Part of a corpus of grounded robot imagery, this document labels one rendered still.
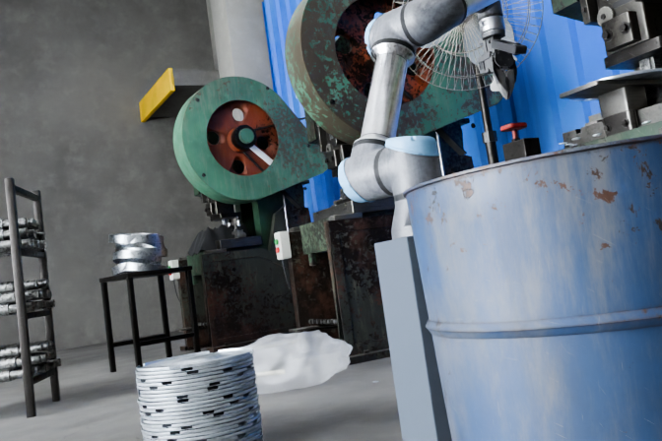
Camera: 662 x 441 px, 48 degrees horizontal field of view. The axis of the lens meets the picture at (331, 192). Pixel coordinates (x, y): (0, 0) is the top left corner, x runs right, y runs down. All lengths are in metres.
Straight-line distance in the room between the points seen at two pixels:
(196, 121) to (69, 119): 3.68
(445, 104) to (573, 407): 2.76
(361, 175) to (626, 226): 1.09
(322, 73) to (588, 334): 2.53
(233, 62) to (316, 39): 3.93
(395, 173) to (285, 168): 3.27
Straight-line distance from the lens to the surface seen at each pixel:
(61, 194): 8.11
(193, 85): 7.32
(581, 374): 0.73
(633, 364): 0.73
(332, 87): 3.15
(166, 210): 8.29
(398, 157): 1.66
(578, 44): 3.99
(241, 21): 7.26
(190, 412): 1.80
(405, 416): 1.73
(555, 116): 4.07
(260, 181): 4.81
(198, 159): 4.68
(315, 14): 3.23
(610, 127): 2.11
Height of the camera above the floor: 0.40
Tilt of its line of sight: 6 degrees up
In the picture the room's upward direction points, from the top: 8 degrees counter-clockwise
